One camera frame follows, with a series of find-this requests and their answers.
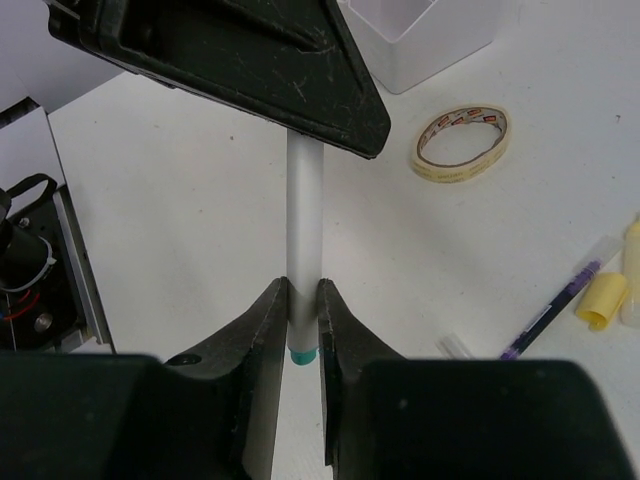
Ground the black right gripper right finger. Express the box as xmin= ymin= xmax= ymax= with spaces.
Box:
xmin=317 ymin=279 xmax=635 ymax=479

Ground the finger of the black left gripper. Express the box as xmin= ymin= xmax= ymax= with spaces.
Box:
xmin=47 ymin=0 xmax=391 ymax=159

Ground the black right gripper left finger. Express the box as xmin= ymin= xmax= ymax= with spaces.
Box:
xmin=1 ymin=278 xmax=289 ymax=479

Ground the white marker teal cap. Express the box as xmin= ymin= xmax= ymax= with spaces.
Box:
xmin=286 ymin=130 xmax=324 ymax=366

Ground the white right organizer box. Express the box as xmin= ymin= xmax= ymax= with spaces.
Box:
xmin=338 ymin=0 xmax=521 ymax=95

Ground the purple gel pen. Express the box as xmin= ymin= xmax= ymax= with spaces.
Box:
xmin=499 ymin=236 xmax=622 ymax=360

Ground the yellow masking tape roll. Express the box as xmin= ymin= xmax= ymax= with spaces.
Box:
xmin=406 ymin=103 xmax=513 ymax=184

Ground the yellow highlighter cap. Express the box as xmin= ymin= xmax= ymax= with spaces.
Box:
xmin=575 ymin=272 xmax=628 ymax=331

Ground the yellow highlighter body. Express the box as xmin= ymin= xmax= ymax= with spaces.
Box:
xmin=621 ymin=216 xmax=639 ymax=328

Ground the aluminium table edge rail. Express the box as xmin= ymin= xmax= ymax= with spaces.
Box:
xmin=53 ymin=186 xmax=116 ymax=354

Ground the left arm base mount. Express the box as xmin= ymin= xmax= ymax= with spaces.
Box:
xmin=1 ymin=173 xmax=86 ymax=351

